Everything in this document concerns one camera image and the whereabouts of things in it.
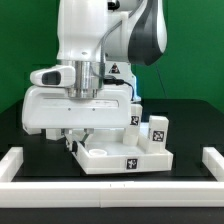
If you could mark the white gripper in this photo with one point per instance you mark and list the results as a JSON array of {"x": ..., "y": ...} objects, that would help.
[{"x": 52, "y": 108}]

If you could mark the white square tabletop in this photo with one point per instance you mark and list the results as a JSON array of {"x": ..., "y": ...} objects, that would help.
[{"x": 105, "y": 153}]

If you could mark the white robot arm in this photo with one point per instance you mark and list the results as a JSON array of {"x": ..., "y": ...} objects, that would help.
[{"x": 94, "y": 35}]

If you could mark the white U-shaped obstacle fence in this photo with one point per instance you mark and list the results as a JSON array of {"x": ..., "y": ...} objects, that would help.
[{"x": 111, "y": 194}]

